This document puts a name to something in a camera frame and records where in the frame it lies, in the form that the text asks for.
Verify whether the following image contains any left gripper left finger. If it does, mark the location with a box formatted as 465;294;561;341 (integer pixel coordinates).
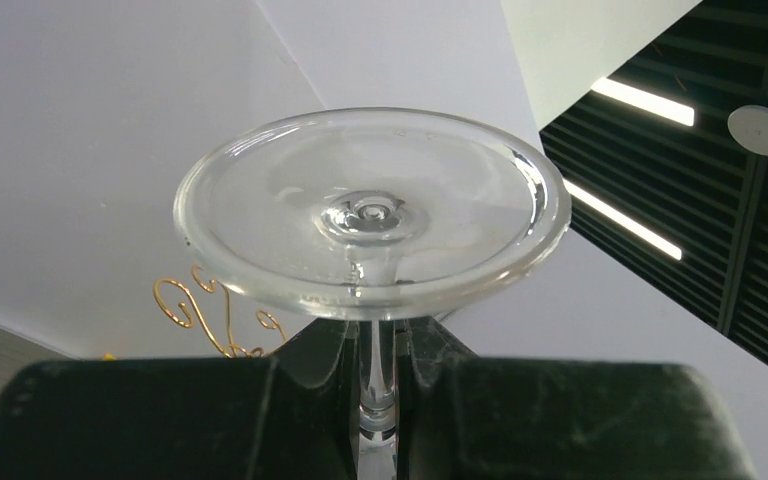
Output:
0;319;358;479

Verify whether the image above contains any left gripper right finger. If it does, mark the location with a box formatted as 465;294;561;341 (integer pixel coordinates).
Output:
395;317;757;479

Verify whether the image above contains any clear glass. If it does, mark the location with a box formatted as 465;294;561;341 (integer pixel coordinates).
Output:
173;107;572;479

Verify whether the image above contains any white ceiling disc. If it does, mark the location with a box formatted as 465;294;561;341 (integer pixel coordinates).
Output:
727;105;768;157

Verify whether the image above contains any gold wire glass rack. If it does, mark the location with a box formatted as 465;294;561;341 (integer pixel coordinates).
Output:
151;264;290;359

